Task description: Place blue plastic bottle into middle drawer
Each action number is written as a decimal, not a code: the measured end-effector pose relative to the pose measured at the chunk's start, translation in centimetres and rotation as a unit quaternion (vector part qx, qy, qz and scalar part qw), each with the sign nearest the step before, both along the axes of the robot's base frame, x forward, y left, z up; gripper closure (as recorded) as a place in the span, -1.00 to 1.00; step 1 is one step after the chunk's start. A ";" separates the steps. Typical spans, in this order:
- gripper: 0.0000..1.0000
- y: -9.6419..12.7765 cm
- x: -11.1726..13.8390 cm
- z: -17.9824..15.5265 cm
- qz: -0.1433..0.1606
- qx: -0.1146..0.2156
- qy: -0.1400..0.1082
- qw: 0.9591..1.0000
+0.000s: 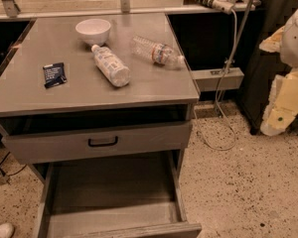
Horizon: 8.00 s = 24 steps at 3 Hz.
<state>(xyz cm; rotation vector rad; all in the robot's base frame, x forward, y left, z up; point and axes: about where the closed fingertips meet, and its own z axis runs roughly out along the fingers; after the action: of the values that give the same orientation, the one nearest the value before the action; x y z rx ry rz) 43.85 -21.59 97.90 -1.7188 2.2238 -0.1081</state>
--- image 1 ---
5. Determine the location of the grey upper drawer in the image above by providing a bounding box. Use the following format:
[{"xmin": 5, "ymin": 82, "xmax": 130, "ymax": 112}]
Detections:
[{"xmin": 3, "ymin": 121, "xmax": 192, "ymax": 164}]

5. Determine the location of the grey cable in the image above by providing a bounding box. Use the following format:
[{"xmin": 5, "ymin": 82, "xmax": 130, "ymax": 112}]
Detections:
[{"xmin": 192, "ymin": 8, "xmax": 252, "ymax": 152}]

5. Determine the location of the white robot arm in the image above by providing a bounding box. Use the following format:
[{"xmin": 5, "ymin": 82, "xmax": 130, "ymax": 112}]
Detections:
[{"xmin": 259, "ymin": 9, "xmax": 298, "ymax": 136}]

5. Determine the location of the grey metal bracket box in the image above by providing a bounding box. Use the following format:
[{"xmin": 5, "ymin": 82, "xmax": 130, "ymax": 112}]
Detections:
[{"xmin": 192, "ymin": 67, "xmax": 244, "ymax": 92}]

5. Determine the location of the grey drawer cabinet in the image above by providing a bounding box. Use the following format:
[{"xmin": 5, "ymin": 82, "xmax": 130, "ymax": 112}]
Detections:
[{"xmin": 0, "ymin": 13, "xmax": 203, "ymax": 238}]

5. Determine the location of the white ceramic bowl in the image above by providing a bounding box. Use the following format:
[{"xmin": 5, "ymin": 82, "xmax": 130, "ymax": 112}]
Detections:
[{"xmin": 75, "ymin": 19, "xmax": 111, "ymax": 46}]

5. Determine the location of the clear crushed water bottle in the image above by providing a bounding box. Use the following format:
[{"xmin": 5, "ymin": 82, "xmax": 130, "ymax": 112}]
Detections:
[{"xmin": 131, "ymin": 36, "xmax": 185, "ymax": 69}]

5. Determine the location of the metal counter rail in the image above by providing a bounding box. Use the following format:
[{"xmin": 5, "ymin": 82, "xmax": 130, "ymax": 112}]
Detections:
[{"xmin": 0, "ymin": 0, "xmax": 262, "ymax": 21}]

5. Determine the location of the white sneaker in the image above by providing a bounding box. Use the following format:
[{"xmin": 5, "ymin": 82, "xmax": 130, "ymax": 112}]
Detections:
[{"xmin": 0, "ymin": 223, "xmax": 15, "ymax": 238}]

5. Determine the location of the dark blue snack packet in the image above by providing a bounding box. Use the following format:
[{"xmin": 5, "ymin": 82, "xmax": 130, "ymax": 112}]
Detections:
[{"xmin": 43, "ymin": 62, "xmax": 68, "ymax": 88}]

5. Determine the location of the blue label plastic bottle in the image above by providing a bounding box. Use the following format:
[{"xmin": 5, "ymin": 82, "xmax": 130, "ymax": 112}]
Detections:
[{"xmin": 91, "ymin": 45, "xmax": 131, "ymax": 87}]

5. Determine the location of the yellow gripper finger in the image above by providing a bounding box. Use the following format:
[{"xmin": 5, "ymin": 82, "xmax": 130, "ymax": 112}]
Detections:
[
  {"xmin": 259, "ymin": 27, "xmax": 284, "ymax": 53},
  {"xmin": 260, "ymin": 68, "xmax": 298, "ymax": 136}
]

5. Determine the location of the black drawer handle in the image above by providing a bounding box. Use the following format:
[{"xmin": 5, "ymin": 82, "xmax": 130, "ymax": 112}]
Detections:
[{"xmin": 87, "ymin": 136, "xmax": 118, "ymax": 148}]

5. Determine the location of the black floor cable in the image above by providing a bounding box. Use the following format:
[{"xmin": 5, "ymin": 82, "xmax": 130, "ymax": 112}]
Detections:
[{"xmin": 0, "ymin": 151, "xmax": 28, "ymax": 183}]

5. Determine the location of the open grey middle drawer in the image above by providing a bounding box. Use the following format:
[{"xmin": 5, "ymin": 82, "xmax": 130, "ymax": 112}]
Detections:
[{"xmin": 33, "ymin": 152, "xmax": 202, "ymax": 238}]

